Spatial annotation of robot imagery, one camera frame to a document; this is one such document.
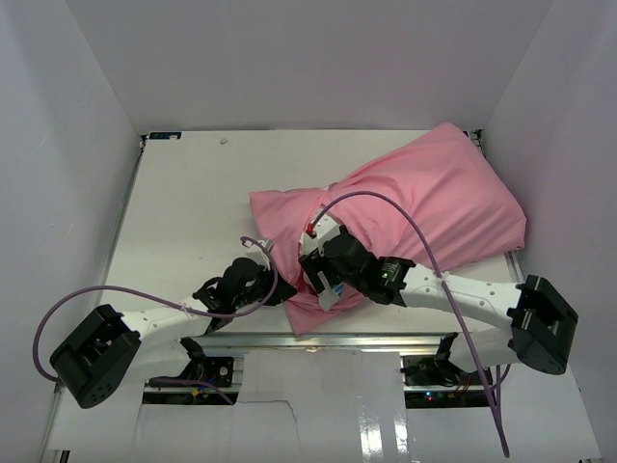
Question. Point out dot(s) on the white pillow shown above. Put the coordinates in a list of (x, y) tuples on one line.
[(329, 296)]

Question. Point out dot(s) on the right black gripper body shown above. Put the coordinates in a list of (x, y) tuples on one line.
[(313, 263)]

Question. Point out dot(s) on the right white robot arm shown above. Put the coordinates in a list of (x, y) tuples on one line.
[(529, 323)]

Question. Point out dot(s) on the pink floral pillowcase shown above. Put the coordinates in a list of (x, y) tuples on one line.
[(438, 193)]

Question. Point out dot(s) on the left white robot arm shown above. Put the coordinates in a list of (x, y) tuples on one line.
[(159, 346)]

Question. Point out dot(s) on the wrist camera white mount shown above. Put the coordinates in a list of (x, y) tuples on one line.
[(326, 229), (258, 250)]

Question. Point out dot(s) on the left blue table label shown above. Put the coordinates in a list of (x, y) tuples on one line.
[(164, 135)]

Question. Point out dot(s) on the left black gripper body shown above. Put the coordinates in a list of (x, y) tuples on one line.
[(267, 283)]

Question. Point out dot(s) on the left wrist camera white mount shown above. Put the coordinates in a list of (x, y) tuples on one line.
[(258, 250)]

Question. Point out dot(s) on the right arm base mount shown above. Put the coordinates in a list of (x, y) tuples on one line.
[(432, 382)]

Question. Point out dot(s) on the aluminium table front rail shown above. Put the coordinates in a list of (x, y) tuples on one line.
[(321, 341)]

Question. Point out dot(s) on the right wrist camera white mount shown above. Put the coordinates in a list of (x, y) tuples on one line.
[(326, 229)]

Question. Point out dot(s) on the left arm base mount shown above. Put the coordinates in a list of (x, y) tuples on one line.
[(202, 382)]

